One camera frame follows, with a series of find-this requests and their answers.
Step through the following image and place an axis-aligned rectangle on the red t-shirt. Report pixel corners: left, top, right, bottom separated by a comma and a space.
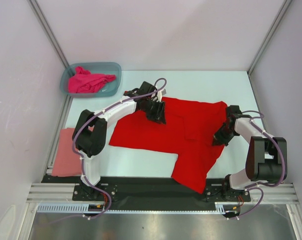
109, 97, 227, 194

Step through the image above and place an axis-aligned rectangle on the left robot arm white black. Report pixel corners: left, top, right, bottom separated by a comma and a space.
71, 78, 167, 200

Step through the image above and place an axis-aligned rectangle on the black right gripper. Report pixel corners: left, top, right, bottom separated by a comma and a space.
212, 122, 238, 146

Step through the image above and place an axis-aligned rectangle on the aluminium frame rail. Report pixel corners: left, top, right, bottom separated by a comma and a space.
25, 182, 76, 204

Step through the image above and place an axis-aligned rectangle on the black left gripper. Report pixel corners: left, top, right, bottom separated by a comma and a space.
142, 99, 166, 125

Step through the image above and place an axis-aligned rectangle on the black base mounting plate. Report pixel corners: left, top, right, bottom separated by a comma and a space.
41, 174, 283, 211

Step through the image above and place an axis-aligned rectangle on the white slotted cable duct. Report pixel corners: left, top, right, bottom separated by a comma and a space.
37, 202, 106, 213

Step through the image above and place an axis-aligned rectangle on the folded pink t-shirt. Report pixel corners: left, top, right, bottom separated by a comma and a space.
51, 128, 82, 177

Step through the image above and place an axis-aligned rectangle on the magenta crumpled t-shirt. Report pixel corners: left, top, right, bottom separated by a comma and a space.
68, 66, 116, 94

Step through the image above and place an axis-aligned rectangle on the teal plastic basin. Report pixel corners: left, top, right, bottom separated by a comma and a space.
59, 62, 122, 98

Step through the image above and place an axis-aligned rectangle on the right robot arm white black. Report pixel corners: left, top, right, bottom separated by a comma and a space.
212, 105, 288, 201

